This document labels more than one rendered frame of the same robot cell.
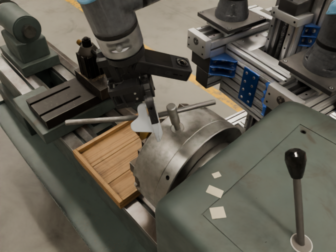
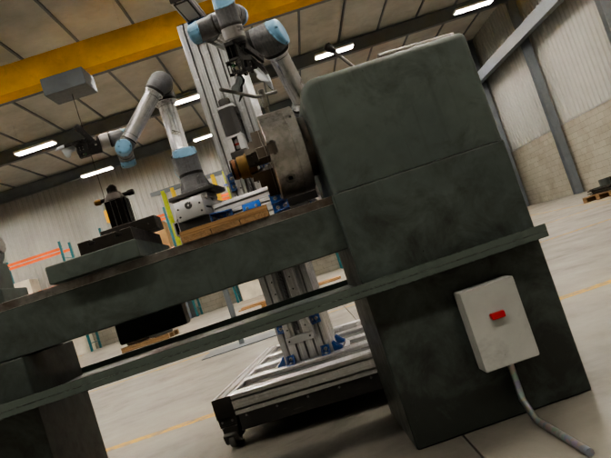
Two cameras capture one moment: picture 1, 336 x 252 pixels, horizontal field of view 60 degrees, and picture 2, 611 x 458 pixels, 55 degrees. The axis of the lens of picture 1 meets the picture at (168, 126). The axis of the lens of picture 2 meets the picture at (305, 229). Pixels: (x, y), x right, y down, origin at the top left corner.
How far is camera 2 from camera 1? 207 cm
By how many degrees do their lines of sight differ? 66
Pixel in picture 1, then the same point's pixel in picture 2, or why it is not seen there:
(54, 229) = not seen: outside the picture
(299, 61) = not seen: hidden behind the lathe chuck
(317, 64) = not seen: hidden behind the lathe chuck
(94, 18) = (232, 12)
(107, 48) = (236, 28)
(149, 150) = (265, 120)
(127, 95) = (247, 63)
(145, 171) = (274, 127)
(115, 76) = (238, 51)
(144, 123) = (262, 76)
